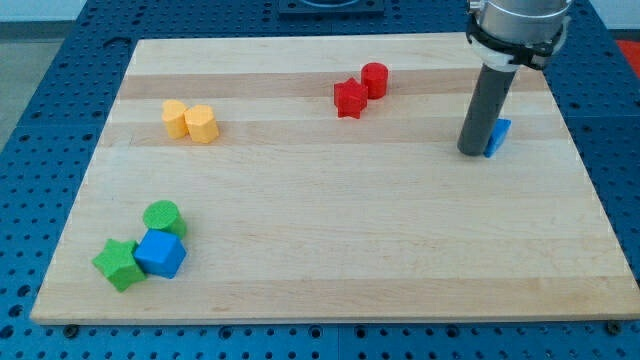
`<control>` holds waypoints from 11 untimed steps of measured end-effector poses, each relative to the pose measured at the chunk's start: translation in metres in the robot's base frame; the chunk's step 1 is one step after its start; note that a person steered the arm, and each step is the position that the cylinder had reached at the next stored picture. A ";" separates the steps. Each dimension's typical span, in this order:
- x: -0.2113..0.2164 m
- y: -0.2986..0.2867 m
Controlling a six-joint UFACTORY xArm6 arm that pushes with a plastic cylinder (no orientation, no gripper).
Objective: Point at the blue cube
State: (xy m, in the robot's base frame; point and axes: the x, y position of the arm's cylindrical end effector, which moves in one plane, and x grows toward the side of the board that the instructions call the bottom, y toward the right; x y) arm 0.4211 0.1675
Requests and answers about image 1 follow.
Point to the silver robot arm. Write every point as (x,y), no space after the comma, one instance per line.
(508,34)

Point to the blue cube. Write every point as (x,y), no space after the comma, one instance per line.
(160,253)

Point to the wooden board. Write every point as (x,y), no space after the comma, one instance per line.
(297,216)

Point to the red star block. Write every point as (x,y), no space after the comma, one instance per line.
(350,98)

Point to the red cylinder block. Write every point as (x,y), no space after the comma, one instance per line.
(374,76)

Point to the yellow hexagon block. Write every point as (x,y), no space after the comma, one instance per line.
(201,124)

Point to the yellow heart block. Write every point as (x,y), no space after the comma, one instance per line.
(173,117)

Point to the green cylinder block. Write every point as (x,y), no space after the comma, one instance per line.
(164,215)

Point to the blue triangular block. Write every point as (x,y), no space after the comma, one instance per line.
(497,137)

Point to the dark grey cylindrical pointer rod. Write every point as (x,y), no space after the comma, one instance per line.
(487,100)

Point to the green star block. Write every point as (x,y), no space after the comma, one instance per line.
(116,262)

